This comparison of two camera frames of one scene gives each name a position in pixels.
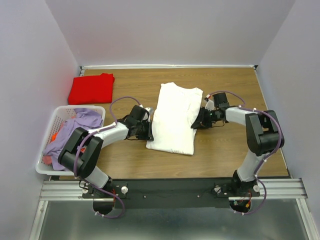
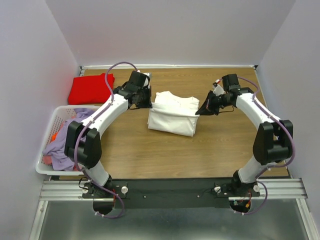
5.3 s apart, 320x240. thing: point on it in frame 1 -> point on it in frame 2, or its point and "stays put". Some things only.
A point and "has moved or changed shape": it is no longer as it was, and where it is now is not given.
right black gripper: [201, 123] -> [207, 108]
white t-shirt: [176, 110] has moved or changed shape
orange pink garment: [47, 159] stays put
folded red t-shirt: [91, 90] stays put
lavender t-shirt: [84, 118] stays put
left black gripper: [149, 135] -> [148, 103]
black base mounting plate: [168, 194] stays put
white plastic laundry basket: [62, 114] stays put
